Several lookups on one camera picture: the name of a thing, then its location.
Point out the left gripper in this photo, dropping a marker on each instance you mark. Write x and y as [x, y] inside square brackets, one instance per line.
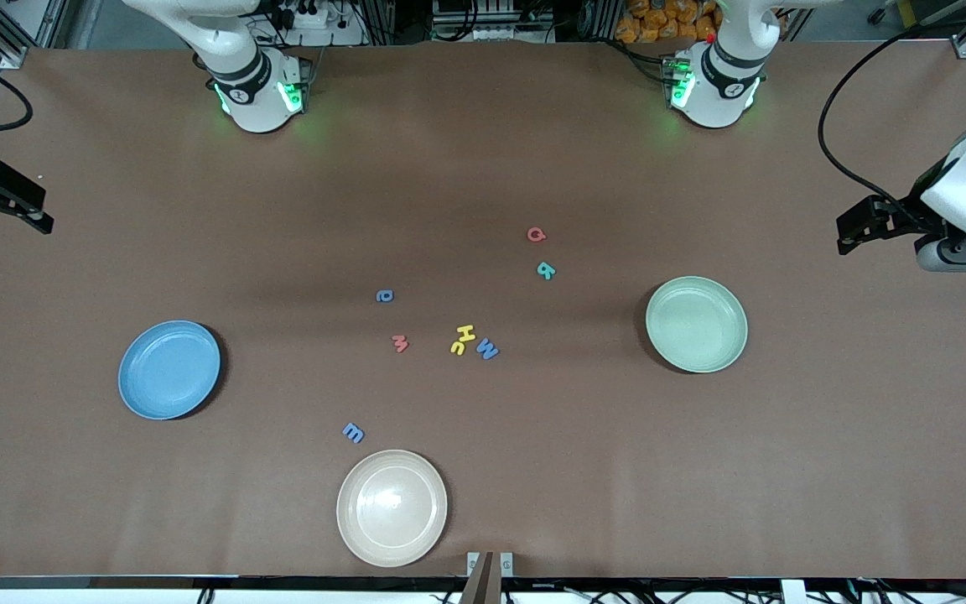
[902, 216]

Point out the teal foam capital R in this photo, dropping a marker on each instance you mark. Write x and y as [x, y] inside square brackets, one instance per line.
[547, 270]

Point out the red foam capital Q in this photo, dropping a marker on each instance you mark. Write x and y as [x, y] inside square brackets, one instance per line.
[532, 236]

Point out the blue foam capital M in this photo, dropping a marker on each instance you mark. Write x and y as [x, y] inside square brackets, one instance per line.
[487, 350]

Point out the red foam lowercase w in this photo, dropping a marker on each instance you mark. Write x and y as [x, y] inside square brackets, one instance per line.
[400, 345]

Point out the yellow foam capital H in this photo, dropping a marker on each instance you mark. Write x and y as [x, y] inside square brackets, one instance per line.
[465, 333]

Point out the blue foam lowercase m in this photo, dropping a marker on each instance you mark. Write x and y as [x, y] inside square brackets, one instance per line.
[353, 433]

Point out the yellow foam lowercase c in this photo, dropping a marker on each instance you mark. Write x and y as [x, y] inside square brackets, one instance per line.
[455, 349]

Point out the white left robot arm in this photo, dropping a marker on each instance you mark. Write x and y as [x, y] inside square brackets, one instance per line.
[718, 92]

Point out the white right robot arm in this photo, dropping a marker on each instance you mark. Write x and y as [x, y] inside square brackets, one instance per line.
[257, 92]

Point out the green plate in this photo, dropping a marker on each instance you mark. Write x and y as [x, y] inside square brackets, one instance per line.
[697, 325]

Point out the blue plate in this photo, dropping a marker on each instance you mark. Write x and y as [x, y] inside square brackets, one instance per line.
[168, 369]

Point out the orange packets pile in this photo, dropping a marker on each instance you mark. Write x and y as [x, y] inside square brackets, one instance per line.
[659, 21]

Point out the white power strip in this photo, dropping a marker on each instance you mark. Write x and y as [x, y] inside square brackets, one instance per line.
[315, 17]

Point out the silver equipment rack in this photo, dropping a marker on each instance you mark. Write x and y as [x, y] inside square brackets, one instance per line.
[491, 17]

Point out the beige plate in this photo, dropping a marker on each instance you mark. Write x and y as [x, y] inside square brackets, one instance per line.
[392, 508]

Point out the metal table bracket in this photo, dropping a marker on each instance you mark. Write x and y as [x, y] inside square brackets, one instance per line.
[490, 566]

